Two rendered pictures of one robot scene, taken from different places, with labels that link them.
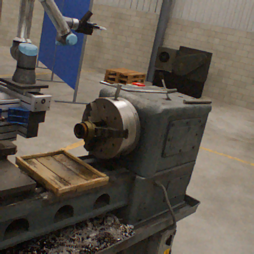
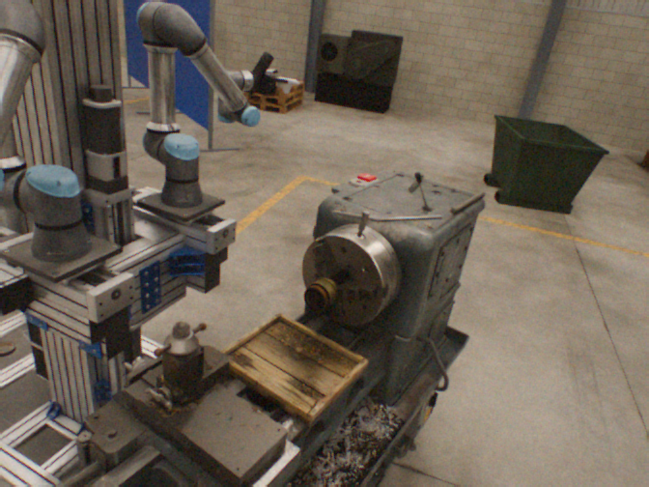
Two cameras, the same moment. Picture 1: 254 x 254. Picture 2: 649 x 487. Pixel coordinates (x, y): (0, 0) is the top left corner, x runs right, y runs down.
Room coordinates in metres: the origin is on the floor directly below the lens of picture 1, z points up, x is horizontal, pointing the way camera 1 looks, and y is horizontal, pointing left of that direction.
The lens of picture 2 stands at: (0.33, 0.39, 1.86)
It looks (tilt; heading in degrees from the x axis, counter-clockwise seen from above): 26 degrees down; 352
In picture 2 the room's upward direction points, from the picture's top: 8 degrees clockwise
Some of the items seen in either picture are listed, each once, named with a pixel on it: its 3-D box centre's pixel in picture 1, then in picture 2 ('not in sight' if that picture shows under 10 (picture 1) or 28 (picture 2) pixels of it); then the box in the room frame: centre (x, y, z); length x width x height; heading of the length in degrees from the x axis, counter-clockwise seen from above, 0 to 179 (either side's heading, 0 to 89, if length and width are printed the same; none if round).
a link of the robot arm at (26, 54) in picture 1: (26, 54); (181, 156); (2.00, 0.69, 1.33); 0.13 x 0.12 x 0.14; 38
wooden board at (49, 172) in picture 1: (61, 170); (293, 361); (1.46, 0.27, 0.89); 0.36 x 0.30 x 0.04; 50
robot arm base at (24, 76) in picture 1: (25, 73); (182, 186); (2.00, 0.69, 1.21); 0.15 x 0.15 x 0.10
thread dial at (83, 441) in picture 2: not in sight; (87, 449); (1.17, 0.77, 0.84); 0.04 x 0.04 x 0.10; 50
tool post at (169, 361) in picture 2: not in sight; (184, 360); (1.23, 0.55, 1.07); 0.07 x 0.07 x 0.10; 50
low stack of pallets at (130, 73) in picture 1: (125, 78); (274, 94); (9.88, 0.34, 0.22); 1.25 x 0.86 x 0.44; 160
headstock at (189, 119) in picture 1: (152, 125); (397, 242); (1.99, -0.15, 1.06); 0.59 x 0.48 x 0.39; 140
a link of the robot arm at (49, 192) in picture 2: not in sight; (52, 193); (1.57, 0.95, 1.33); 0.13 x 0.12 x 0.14; 80
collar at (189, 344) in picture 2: not in sight; (181, 338); (1.23, 0.56, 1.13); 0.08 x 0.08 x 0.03
